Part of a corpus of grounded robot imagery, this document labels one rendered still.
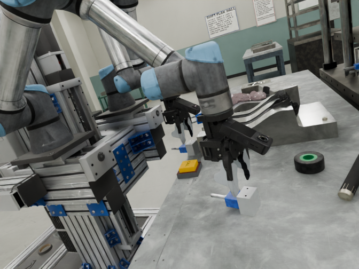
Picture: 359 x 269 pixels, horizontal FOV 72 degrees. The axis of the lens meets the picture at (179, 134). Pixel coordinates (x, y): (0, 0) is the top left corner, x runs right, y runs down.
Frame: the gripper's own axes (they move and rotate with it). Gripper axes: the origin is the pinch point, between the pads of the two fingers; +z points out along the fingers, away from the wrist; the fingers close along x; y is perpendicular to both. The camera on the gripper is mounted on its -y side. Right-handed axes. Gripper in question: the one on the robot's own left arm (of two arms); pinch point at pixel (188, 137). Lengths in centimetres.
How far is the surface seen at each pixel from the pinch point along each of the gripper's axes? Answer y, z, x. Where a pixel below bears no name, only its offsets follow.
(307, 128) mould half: -45.7, 2.4, -6.0
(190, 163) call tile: -7.8, 3.8, 15.4
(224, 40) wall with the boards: 225, -30, -687
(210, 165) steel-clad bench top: -12.9, 7.5, 11.0
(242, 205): -33.6, 4.4, 36.5
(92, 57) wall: 664, -106, -565
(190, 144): -1.6, 2.2, 2.3
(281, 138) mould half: -36.7, 4.7, -3.9
